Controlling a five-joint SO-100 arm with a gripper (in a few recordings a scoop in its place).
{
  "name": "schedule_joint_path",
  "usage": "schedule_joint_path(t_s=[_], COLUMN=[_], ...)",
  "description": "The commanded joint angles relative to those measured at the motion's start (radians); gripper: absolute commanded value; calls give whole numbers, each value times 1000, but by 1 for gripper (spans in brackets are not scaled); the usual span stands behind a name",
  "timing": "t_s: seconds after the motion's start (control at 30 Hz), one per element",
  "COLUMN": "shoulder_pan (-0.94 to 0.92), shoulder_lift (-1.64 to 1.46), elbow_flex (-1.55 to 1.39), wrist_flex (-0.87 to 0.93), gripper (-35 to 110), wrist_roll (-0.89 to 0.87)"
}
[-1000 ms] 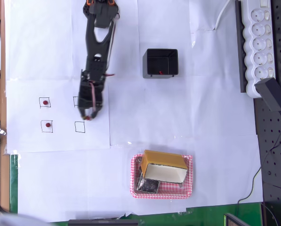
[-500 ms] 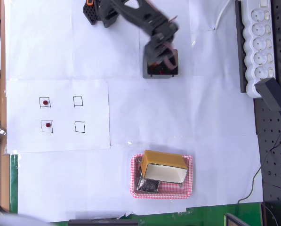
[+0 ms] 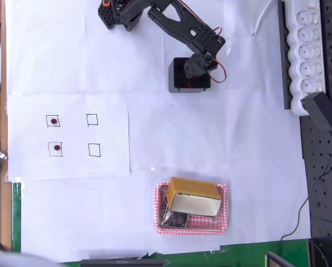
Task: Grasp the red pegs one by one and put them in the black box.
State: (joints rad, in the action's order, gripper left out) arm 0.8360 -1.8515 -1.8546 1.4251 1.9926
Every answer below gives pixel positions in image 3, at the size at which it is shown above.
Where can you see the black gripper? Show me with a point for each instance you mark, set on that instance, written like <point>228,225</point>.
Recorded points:
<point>190,70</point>

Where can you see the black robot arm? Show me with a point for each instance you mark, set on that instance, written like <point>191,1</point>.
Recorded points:
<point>182,25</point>

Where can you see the black plastic bin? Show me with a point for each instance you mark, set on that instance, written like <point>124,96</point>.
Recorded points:
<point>172,80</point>

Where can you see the yellow cardboard box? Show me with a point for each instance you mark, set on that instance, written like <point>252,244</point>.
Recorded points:
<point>193,187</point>

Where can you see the black printed snack package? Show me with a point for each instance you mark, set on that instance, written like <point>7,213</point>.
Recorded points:
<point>174,219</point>

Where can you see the black bar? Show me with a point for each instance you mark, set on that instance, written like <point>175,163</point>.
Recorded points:
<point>284,69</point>

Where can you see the white power strip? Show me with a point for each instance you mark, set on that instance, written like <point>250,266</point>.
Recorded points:
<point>299,16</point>

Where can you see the dark grey block device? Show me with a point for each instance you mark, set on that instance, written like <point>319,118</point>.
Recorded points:
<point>321,108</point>

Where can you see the pink checked tray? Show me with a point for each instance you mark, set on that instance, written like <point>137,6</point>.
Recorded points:
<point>204,225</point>

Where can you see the white paper with drawn squares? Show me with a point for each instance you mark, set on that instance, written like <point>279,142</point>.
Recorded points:
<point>71,167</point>

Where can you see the black pegboard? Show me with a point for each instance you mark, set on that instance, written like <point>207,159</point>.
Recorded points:
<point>329,194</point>

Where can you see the black flat device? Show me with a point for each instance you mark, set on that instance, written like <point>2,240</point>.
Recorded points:
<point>121,263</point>

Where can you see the small screen device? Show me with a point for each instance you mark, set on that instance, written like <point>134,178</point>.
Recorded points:
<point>274,261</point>

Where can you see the green mat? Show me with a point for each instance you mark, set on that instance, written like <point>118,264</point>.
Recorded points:
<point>15,217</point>

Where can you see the white rounded object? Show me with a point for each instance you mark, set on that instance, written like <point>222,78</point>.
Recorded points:
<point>4,260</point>

